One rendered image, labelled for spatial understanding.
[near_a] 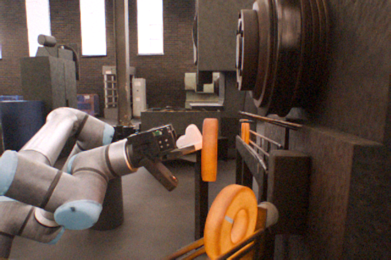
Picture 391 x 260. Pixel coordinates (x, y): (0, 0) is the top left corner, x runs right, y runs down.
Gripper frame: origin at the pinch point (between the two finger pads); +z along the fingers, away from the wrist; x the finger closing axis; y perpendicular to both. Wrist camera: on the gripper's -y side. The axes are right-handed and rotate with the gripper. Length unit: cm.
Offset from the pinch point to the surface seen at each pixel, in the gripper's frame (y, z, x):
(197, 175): -32, -19, 81
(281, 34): 21.4, 26.1, 9.9
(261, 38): 22.7, 22.2, 16.7
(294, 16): 25.3, 31.4, 11.7
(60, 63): 117, -205, 315
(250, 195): -10.3, 5.9, -14.0
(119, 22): 270, -201, 686
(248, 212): -13.7, 4.7, -14.2
